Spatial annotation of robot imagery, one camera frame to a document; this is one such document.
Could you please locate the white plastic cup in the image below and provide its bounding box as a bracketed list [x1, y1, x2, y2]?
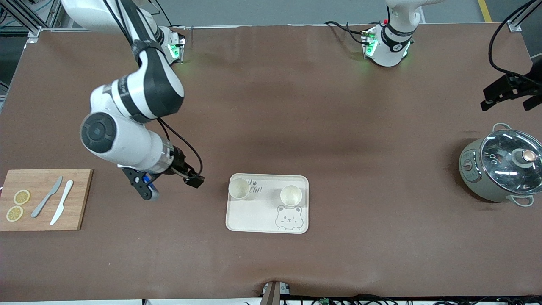
[228, 178, 250, 200]
[280, 185, 303, 207]

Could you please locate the cream bear print tray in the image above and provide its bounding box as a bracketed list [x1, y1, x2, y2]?
[225, 173, 310, 234]

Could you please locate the glass pot lid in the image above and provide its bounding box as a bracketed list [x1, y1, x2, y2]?
[481, 129, 542, 195]

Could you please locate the green electric cooking pot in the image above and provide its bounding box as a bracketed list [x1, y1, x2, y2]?
[459, 123, 542, 207]

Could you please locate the brown table mat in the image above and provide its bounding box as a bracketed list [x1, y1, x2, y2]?
[0, 23, 542, 302]

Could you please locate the wooden cutting board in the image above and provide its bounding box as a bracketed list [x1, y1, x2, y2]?
[0, 169, 94, 232]

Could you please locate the white plastic knife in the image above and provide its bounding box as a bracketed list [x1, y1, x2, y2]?
[50, 180, 74, 226]

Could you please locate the grey plastic knife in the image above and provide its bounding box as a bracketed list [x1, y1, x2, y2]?
[30, 176, 64, 218]

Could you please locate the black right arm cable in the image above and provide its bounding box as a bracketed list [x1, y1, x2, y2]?
[104, 0, 204, 179]

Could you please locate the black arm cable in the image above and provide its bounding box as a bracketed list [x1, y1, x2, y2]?
[104, 0, 204, 179]
[488, 0, 542, 79]

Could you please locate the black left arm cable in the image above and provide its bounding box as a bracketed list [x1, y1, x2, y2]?
[488, 0, 542, 79]

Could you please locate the aluminium frame profile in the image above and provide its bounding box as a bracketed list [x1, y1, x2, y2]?
[508, 0, 542, 33]
[0, 0, 68, 39]

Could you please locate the black right base cable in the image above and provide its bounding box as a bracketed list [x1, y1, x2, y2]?
[152, 0, 187, 30]

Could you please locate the black base cable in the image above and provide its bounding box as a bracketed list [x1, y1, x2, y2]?
[152, 0, 187, 30]
[325, 20, 377, 45]

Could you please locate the black left base cable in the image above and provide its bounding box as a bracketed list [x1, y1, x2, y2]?
[325, 20, 377, 45]

